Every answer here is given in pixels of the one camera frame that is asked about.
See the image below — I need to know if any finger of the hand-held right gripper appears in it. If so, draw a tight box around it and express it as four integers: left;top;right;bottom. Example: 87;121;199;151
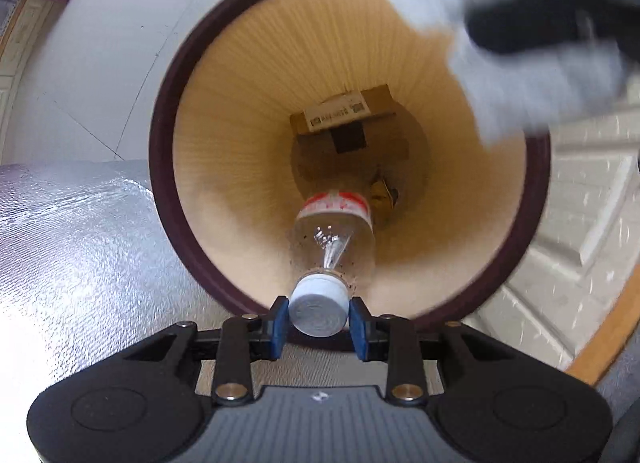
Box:
464;0;640;62

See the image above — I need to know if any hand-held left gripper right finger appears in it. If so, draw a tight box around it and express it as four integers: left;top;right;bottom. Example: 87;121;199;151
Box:
348;295;521;407

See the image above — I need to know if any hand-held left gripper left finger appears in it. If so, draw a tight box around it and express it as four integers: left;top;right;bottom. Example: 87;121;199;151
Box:
120;295;291;407

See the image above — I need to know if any clear plastic bottle white cap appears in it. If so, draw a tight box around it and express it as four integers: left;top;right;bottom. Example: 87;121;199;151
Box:
288;190;377;339

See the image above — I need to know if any gold foil wrapper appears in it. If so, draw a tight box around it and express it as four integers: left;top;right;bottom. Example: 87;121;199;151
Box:
368;170;401;212

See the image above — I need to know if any yellow bin with brown rim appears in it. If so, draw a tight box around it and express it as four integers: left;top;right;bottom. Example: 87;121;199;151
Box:
148;0;552;351

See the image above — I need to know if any brown cardboard box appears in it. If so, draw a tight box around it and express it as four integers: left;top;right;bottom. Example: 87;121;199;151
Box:
289;84;401;156

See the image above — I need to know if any silver foil sheet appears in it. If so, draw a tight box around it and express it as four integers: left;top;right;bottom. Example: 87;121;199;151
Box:
0;159;446;396

